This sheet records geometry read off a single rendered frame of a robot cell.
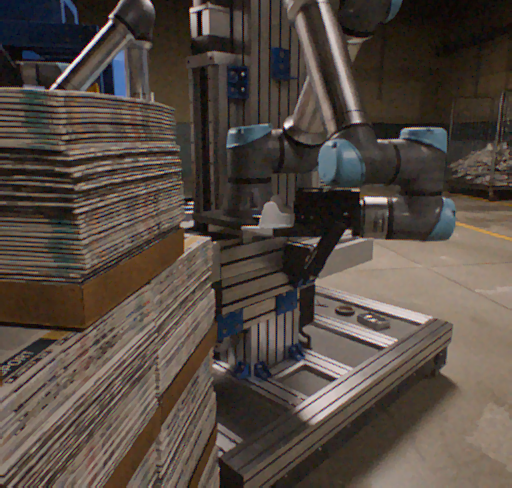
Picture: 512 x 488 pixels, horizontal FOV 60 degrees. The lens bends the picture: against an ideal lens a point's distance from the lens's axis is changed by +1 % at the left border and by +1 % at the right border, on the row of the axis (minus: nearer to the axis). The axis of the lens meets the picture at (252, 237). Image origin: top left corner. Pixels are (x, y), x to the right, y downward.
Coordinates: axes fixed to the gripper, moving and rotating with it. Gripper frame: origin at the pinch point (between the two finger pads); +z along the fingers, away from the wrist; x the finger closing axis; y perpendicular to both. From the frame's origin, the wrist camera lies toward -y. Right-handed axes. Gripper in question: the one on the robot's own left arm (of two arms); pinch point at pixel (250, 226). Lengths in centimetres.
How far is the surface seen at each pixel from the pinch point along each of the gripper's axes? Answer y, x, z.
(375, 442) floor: -85, -58, -33
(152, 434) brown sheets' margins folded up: -23.3, 30.1, 8.5
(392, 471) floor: -85, -45, -37
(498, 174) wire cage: -42, -695, -286
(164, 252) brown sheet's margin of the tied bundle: 0.7, 23.6, 8.1
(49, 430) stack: -8, 50, 9
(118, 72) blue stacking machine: 79, -351, 189
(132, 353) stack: -9.1, 34.5, 8.5
